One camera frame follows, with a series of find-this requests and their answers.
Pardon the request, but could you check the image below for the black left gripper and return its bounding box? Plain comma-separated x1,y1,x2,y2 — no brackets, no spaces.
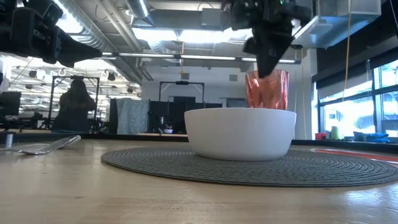
11,2,103,68

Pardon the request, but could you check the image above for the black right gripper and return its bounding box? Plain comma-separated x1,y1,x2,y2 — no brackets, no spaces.
228,0,295,78

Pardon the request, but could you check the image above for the orange faceted plastic tumbler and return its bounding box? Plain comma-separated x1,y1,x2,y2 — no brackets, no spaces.
244,68,290,111

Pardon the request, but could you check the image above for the white bowl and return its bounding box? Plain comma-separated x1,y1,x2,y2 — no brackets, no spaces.
183,107,297,162

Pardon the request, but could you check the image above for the silver metal fork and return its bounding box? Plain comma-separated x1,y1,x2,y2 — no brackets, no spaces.
0,134,82,156

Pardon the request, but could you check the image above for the red drinking straw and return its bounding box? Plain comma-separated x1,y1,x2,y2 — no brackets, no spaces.
310,148,398,163

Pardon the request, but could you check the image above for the person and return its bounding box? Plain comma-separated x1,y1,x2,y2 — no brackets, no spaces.
51,78,98,133

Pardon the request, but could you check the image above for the long ceiling light bar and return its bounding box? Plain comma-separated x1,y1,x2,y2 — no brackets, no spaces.
101,52,301,65

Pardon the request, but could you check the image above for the black computer monitor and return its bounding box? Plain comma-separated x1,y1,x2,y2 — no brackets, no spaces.
0,91,22,118

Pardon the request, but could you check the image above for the grey cloth divider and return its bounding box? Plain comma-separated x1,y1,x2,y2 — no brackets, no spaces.
116,98,150,135

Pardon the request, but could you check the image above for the yellow-green thread spool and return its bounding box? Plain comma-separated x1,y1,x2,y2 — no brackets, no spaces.
330,126,343,141

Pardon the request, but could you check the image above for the black office partition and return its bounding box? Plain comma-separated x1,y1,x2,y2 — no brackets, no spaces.
148,95,223,134

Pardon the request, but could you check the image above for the blue cloth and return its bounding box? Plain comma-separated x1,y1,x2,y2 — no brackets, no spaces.
353,131,391,144

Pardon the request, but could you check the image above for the round grey woven placemat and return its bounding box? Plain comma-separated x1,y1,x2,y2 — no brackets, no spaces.
101,146,398,188

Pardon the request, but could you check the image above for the long silver ventilation duct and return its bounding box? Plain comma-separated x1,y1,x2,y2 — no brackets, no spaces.
52,0,144,85

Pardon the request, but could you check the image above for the black robot rig frame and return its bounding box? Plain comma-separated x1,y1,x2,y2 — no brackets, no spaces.
159,80,205,104
47,75,101,131

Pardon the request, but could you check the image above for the yellow hanging cable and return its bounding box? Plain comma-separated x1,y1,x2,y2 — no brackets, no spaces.
341,0,353,103

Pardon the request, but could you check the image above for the short silver ventilation duct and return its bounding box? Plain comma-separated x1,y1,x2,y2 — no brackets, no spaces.
126,0,155,20

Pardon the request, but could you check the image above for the small grey metal post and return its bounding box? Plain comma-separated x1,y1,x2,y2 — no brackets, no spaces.
5,131,16,149

